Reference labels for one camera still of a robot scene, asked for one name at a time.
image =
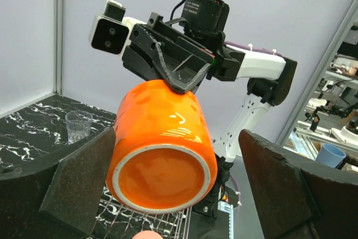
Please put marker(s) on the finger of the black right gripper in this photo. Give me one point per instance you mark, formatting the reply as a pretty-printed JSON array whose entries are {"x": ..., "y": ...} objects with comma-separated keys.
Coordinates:
[{"x": 169, "y": 56}]

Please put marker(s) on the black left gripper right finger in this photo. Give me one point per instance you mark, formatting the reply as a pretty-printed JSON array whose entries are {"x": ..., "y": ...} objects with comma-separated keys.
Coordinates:
[{"x": 296, "y": 197}]

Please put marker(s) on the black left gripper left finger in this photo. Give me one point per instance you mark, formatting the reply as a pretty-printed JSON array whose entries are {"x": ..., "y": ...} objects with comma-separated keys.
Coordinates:
[{"x": 57, "y": 195}]

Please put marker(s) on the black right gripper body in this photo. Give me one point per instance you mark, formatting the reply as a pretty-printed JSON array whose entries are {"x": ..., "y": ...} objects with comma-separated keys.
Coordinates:
[{"x": 226, "y": 61}]

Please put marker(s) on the small clear glass cup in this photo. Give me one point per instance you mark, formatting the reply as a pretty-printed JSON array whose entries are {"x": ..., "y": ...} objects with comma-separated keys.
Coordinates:
[{"x": 78, "y": 123}]

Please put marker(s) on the orange translucent plastic cup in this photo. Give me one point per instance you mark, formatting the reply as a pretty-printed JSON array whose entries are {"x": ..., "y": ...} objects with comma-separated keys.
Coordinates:
[{"x": 163, "y": 159}]

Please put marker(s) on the pink plastic cup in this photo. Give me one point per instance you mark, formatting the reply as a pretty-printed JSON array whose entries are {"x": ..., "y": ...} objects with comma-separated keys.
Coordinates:
[{"x": 147, "y": 235}]

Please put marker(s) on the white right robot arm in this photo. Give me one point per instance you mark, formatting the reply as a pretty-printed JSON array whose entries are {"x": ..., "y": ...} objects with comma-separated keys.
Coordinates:
[{"x": 269, "y": 74}]

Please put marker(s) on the blue cup in background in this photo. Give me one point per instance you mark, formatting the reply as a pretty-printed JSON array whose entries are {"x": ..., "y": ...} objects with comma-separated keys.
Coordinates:
[{"x": 330, "y": 155}]

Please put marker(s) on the black marbled table mat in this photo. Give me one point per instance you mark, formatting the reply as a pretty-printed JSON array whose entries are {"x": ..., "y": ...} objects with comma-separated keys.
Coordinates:
[{"x": 40, "y": 128}]

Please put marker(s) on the metal wire dish rack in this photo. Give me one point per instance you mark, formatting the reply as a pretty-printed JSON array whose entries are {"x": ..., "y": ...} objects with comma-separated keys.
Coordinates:
[{"x": 114, "y": 220}]

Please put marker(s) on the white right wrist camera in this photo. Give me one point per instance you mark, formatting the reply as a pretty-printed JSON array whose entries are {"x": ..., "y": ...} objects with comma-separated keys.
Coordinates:
[{"x": 110, "y": 31}]

